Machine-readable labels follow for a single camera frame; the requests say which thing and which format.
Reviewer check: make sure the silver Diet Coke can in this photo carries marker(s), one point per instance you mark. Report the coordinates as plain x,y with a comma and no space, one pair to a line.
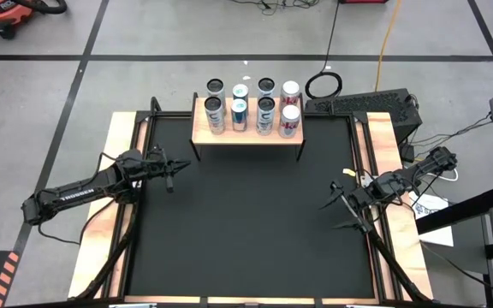
290,90
289,124

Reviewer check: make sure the orange shop vacuum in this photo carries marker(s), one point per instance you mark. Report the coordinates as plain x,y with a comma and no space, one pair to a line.
2,15

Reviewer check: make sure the black metal beam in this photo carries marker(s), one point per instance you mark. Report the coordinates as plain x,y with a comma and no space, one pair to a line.
460,209

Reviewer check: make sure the red box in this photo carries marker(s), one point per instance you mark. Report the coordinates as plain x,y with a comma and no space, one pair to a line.
364,1

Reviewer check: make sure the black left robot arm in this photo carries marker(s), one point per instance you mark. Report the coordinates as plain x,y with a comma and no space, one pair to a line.
75,194

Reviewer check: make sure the silver beverage can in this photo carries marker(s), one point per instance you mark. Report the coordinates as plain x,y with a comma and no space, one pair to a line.
215,117

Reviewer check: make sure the small black power adapter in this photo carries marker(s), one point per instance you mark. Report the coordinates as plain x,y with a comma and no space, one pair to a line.
407,152

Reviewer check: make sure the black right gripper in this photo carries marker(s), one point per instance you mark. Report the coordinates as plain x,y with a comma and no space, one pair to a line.
360,199

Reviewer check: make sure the wooden shelf black metal frame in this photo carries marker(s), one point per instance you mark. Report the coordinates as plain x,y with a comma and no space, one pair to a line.
246,138

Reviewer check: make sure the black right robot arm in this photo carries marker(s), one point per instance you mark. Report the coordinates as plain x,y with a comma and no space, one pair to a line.
422,169

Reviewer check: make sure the blue silver Red Bull can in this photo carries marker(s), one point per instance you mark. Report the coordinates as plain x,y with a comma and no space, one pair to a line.
240,90

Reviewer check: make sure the dark grey can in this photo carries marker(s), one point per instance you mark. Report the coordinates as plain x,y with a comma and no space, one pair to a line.
266,87

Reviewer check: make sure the black table mat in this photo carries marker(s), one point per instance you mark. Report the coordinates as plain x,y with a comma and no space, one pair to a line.
251,222

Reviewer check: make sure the dark can white lid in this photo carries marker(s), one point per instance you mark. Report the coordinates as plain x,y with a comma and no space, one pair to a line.
239,117

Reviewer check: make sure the small yellow tag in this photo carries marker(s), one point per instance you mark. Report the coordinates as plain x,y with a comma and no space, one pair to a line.
349,172

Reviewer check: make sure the white printed paper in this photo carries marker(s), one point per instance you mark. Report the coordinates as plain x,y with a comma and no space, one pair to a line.
432,205

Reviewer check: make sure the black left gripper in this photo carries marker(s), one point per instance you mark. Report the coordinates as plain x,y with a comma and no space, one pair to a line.
158,164

